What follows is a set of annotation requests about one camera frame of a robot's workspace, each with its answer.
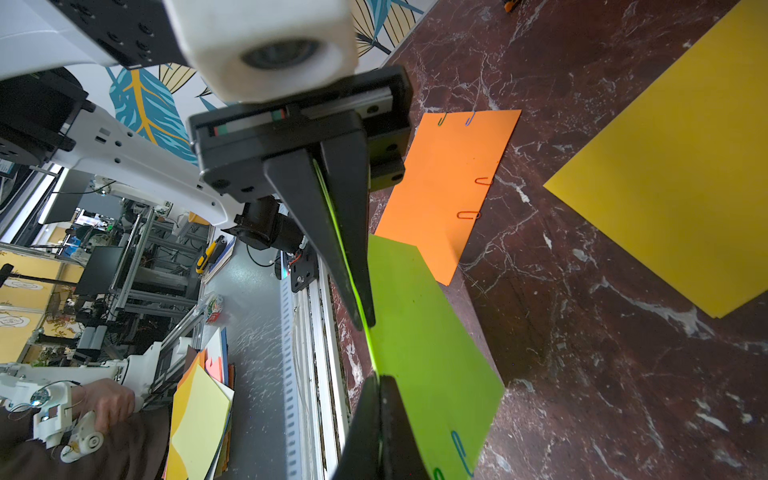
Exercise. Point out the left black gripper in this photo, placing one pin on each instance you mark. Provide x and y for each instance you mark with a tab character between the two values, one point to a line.
361	126

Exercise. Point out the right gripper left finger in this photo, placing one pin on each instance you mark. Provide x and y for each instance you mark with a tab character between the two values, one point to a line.
360	455

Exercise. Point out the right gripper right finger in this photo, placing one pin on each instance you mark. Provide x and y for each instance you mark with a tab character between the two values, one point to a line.
399	454

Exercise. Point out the lime green paper sheet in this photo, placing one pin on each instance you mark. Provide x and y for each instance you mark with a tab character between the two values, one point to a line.
445	382

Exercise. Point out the yellow paper sheet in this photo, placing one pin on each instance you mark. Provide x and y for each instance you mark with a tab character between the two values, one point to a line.
679	178

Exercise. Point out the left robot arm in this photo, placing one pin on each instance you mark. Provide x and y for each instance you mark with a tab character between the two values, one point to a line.
102	87

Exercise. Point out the operator hand in background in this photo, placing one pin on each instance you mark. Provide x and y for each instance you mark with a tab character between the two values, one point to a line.
111	403

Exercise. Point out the blue paperclip on green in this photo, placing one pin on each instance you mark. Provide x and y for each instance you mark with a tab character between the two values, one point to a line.
462	455

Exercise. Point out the orange paper sheet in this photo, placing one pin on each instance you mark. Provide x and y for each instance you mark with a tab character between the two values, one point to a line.
440	167

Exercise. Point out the purple paperclip on orange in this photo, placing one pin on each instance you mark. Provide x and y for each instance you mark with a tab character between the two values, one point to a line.
470	119

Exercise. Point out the stack of coloured paper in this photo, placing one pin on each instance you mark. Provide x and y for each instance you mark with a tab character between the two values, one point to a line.
200	430

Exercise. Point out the small black orange tool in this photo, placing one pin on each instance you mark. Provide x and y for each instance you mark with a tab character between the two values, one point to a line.
511	5

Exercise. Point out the aluminium front frame rail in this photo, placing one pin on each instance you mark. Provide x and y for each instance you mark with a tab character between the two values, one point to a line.
316	402

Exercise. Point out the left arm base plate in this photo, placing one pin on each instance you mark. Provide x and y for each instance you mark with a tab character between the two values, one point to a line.
303	269

